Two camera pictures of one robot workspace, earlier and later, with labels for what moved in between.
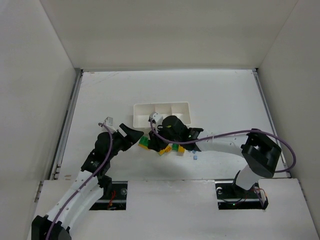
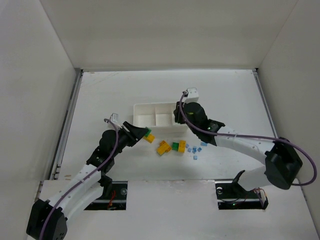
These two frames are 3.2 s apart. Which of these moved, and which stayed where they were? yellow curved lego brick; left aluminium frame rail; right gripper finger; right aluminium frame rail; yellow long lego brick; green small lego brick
Moved: right gripper finger; yellow long lego brick
Stayed: right aluminium frame rail; green small lego brick; left aluminium frame rail; yellow curved lego brick
